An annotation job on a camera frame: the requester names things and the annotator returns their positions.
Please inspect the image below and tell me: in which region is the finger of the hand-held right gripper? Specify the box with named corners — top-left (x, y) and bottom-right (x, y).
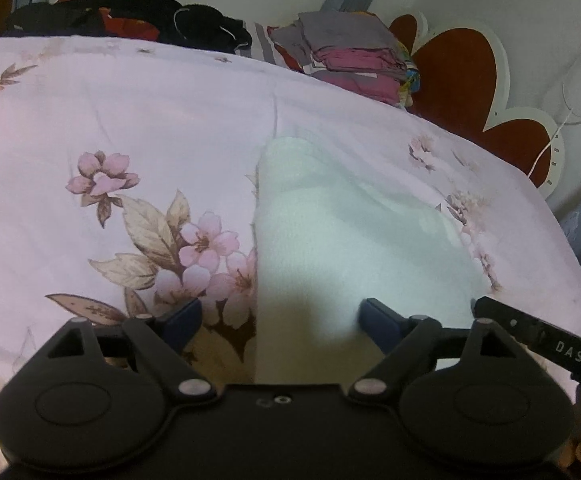
top-left (471, 296), bottom-right (581, 391)

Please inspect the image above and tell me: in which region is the pile of dark clothes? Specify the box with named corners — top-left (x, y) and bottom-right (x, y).
top-left (3, 0), bottom-right (254, 56)

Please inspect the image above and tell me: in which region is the pink floral bedsheet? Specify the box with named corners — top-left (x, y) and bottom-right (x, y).
top-left (0, 35), bottom-right (581, 480)

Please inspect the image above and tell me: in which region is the red heart-shaped headboard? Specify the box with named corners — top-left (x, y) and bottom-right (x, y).
top-left (387, 12), bottom-right (567, 201)

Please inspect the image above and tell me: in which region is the white cable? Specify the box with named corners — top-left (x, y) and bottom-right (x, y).
top-left (525, 24), bottom-right (581, 182)

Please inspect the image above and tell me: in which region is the grey striped cloth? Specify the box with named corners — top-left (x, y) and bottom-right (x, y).
top-left (234, 20), bottom-right (302, 70)

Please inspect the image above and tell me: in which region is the stack of folded clothes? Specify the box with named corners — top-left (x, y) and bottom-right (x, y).
top-left (268, 10), bottom-right (422, 109)

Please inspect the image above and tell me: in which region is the white knit garment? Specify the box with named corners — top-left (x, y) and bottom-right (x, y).
top-left (249, 136), bottom-right (492, 387)

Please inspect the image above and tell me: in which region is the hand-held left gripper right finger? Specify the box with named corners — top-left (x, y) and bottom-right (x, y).
top-left (349, 298), bottom-right (521, 404)

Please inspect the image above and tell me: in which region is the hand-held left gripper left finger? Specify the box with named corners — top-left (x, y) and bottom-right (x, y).
top-left (45, 299), bottom-right (218, 404)

